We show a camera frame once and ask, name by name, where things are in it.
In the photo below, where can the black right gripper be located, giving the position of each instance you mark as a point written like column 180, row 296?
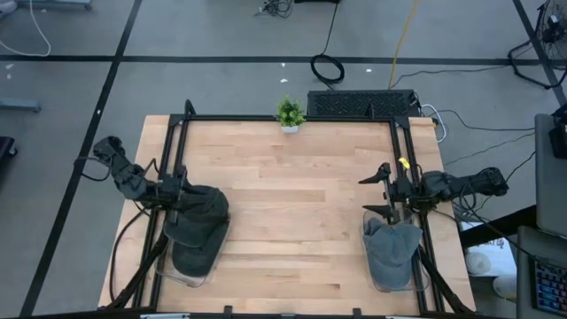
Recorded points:
column 405, row 192

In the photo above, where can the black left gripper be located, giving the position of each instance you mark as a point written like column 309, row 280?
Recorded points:
column 175, row 190

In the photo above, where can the dark charcoal baseball cap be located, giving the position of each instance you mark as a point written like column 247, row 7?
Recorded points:
column 195, row 263
column 204, row 208

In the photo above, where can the light blue-grey baseball cap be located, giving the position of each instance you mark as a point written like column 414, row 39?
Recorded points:
column 392, row 252

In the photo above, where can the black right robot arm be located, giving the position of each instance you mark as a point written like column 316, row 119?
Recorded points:
column 469, row 184

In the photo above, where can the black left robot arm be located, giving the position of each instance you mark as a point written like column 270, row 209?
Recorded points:
column 130, row 179

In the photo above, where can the clear plastic bin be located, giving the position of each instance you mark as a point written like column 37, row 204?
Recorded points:
column 407, row 217
column 190, row 282

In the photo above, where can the black keyboard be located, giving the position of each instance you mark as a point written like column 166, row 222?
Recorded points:
column 363, row 104

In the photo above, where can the small green potted plant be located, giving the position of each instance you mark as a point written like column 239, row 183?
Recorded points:
column 290, row 113

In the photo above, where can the black desk beam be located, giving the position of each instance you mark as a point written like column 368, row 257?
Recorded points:
column 509, row 221

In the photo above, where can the white printed box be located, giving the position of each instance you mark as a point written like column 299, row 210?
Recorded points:
column 500, row 257

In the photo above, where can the white paper roll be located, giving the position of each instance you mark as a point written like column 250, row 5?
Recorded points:
column 505, row 287

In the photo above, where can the grey desk top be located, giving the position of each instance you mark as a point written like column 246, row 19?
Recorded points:
column 551, row 199
column 525, row 266

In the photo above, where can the black chair base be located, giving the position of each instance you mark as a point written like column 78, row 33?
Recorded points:
column 5, row 148

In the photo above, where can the grey furniture foot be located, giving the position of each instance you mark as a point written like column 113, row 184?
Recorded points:
column 20, row 105

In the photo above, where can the black desk device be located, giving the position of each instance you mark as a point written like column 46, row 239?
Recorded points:
column 559, row 142

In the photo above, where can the backlit computer keyboard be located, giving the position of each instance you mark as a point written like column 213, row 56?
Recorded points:
column 551, row 288

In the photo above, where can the grey cart base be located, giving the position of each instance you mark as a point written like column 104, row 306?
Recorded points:
column 53, row 4

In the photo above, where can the black floor fan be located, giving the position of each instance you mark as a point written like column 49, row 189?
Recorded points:
column 551, row 26

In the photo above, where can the black aluminium rig frame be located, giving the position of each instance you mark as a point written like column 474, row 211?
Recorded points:
column 354, row 119

